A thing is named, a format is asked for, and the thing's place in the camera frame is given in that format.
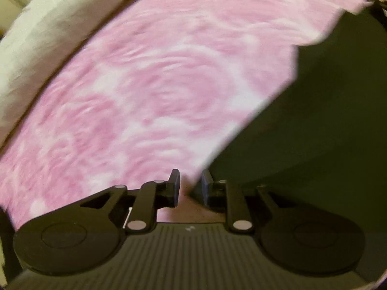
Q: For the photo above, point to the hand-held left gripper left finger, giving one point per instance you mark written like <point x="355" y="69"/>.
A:
<point x="174" y="187"/>

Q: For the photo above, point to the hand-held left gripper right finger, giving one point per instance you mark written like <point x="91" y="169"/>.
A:
<point x="206" y="187"/>

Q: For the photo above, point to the black long-sleeve sweater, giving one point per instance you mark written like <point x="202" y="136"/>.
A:
<point x="317" y="133"/>

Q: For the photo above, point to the pink floral bed sheet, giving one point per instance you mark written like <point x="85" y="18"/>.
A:
<point x="157" y="81"/>

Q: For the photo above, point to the white ribbed quilt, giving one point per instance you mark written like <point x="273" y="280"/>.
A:
<point x="39" y="48"/>

